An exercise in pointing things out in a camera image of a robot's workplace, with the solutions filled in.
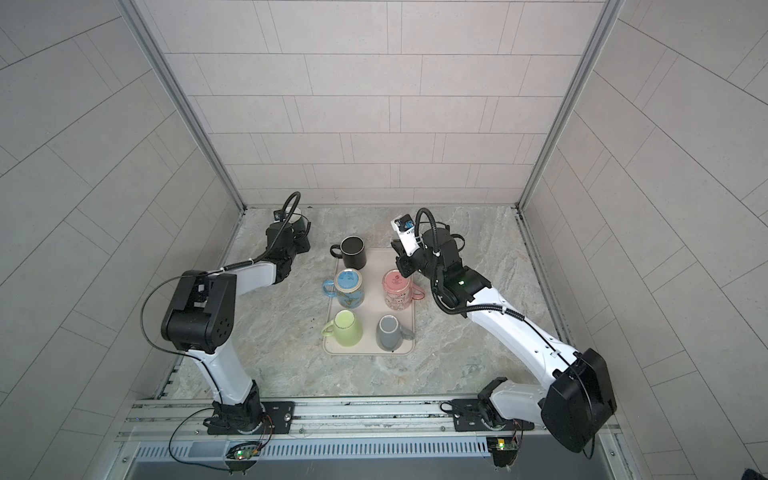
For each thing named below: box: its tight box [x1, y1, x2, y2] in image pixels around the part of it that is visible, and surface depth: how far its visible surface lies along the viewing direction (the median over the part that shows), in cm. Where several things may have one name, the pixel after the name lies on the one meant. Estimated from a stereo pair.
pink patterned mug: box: [382, 268, 425, 311], surface depth 86 cm
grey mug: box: [376, 314, 415, 352], surface depth 79 cm
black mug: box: [330, 236, 367, 270], surface depth 96 cm
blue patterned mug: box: [322, 268, 365, 309], surface depth 86 cm
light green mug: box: [321, 309, 363, 348], surface depth 80 cm
